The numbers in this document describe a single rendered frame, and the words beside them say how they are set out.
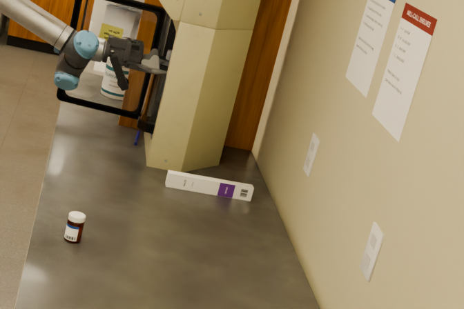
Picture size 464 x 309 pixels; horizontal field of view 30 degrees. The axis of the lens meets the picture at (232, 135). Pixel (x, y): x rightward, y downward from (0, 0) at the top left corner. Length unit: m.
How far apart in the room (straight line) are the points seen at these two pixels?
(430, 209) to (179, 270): 0.69
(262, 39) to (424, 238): 1.48
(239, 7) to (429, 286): 1.30
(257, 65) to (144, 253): 1.10
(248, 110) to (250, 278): 1.05
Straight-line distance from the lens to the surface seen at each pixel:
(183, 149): 2.72
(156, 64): 2.72
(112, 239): 2.19
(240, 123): 3.10
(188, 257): 2.18
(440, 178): 1.69
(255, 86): 3.07
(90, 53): 2.56
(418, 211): 1.75
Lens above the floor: 1.86
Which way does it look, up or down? 16 degrees down
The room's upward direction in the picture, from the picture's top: 14 degrees clockwise
